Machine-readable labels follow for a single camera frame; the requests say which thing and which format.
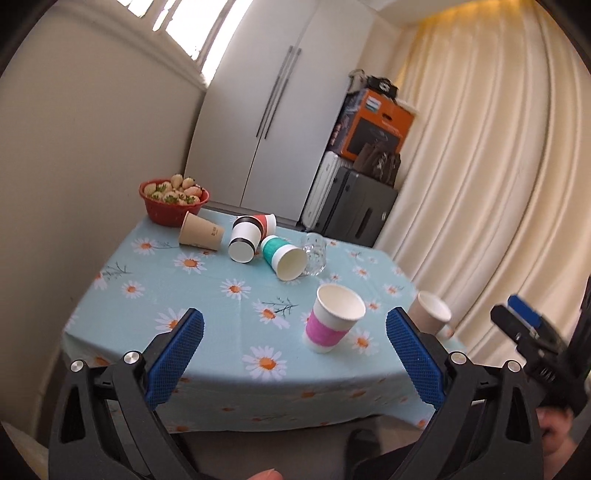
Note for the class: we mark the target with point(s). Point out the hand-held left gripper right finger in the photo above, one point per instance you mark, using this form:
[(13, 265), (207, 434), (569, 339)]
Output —
[(415, 357)]

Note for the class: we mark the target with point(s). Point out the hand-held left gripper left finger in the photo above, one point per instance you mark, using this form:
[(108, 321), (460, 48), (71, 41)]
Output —
[(178, 355)]

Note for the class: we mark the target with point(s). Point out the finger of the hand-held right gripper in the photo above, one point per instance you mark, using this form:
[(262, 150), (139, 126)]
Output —
[(524, 311)]

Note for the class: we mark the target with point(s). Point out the beige paper cup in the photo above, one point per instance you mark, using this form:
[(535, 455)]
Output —
[(427, 316)]

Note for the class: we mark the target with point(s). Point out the pink and white paper cup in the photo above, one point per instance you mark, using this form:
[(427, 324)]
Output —
[(330, 323)]

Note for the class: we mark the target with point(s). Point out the brown paper cup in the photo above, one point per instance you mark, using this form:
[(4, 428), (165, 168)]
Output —
[(201, 233)]

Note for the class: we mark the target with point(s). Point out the black and white paper cup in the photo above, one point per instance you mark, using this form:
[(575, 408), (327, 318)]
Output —
[(244, 237)]

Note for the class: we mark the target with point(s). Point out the green and white paper cup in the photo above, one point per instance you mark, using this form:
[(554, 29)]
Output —
[(277, 254)]

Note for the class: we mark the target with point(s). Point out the clear glass cup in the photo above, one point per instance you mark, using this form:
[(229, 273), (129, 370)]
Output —
[(316, 254)]

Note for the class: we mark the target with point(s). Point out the red paper cup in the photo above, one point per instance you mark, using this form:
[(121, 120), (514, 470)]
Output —
[(268, 225)]

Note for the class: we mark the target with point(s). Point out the person's right hand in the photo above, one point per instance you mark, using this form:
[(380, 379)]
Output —
[(556, 431)]

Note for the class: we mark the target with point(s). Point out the person's left hand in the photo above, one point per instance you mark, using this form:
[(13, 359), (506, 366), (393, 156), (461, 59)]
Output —
[(266, 475)]

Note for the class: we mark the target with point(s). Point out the light blue daisy tablecloth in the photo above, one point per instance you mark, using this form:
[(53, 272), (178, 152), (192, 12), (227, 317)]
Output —
[(221, 323)]

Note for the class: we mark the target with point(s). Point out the red plastic bowl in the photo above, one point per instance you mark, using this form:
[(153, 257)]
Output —
[(168, 213)]

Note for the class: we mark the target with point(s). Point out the cream curtain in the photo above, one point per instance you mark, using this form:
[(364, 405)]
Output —
[(485, 161)]

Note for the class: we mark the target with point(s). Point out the dark grey suitcase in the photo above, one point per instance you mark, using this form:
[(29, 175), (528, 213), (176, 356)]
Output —
[(360, 210)]

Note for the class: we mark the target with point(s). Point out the pile of pale strawberries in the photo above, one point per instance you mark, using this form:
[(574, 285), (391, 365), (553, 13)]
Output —
[(178, 189)]

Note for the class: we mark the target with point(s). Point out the white suitcase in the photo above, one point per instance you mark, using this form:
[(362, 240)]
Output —
[(318, 194)]

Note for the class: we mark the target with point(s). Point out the brown handbag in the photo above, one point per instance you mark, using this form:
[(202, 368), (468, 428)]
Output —
[(378, 164)]

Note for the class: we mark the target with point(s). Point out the orange cardboard box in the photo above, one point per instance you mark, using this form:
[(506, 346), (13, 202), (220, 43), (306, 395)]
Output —
[(374, 124)]

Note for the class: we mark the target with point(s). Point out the white wardrobe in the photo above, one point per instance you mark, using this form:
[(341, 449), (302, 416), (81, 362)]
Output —
[(323, 115)]

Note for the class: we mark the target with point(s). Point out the black bag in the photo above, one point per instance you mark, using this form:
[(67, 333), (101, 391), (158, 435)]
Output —
[(383, 86)]

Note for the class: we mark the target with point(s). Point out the window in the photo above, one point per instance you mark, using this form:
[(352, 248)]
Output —
[(194, 32)]

